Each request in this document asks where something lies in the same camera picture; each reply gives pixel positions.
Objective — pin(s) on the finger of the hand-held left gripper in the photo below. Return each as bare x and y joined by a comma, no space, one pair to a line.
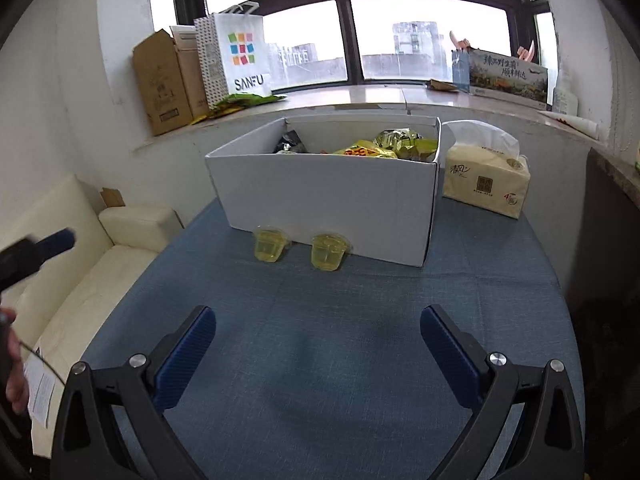
55,241

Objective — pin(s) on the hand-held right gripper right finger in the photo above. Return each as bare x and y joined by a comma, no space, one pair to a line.
450,355

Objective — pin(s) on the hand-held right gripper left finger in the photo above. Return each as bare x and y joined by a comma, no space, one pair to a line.
185,360

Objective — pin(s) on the white cardboard box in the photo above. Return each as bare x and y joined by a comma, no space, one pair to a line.
325,200

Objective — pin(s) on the person's left hand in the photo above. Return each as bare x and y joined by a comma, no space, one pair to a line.
17,390

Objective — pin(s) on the cream leather sofa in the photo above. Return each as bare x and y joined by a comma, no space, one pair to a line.
100,275

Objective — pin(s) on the white paper tag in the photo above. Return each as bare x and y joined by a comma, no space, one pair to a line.
40,392

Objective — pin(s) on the brown cardboard flap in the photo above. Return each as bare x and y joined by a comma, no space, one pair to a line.
112,197

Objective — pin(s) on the blue tablecloth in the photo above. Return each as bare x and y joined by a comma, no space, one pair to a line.
320,335

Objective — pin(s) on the yellow jelly cup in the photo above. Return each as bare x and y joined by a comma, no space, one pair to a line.
329,255
272,247

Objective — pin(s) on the dark furniture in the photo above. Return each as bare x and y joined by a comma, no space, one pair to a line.
610,285

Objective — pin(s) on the beige tissue pack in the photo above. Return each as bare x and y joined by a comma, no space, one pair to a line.
487,180

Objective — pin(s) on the light brown cardboard box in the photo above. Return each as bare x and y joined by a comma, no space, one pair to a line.
192,75

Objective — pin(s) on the shiny olive snack packet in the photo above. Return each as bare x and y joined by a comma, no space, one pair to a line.
405,140

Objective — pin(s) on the yellow snack packet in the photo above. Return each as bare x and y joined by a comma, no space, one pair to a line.
360,151

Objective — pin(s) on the pile of green packets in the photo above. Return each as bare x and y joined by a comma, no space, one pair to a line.
240,102

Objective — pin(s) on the white dotted paper bag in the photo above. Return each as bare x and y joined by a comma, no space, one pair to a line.
207,60

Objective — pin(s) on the black snack packet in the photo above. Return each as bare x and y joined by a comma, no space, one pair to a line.
290,142

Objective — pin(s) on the white shopping bag coloured squares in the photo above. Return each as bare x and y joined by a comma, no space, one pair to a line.
242,50

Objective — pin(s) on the brown snack packet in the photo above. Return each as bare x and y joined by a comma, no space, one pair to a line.
442,86

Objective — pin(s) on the landscape printed carton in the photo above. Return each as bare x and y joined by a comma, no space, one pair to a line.
505,80

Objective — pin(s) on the pink plastic object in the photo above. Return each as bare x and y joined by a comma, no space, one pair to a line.
526,51
459,42

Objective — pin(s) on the black window frame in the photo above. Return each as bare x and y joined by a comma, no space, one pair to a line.
345,35

